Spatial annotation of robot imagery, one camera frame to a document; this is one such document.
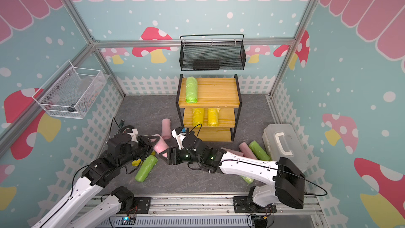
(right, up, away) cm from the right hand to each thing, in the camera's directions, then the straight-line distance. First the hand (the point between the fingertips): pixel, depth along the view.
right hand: (163, 155), depth 67 cm
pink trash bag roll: (-7, +6, +29) cm, 30 cm away
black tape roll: (-32, +7, +33) cm, 46 cm away
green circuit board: (-18, -32, +6) cm, 37 cm away
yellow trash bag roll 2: (+22, +16, +16) cm, 31 cm away
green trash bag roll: (+48, -4, +20) cm, 52 cm away
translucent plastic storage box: (+58, +3, +16) cm, 60 cm away
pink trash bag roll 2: (-1, +4, +1) cm, 4 cm away
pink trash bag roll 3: (+41, -4, +20) cm, 46 cm away
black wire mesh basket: (+20, +54, +27) cm, 64 cm away
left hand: (-2, +5, +5) cm, 7 cm away
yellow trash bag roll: (+14, +16, +14) cm, 26 cm away
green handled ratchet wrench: (-39, +11, +37) cm, 55 cm away
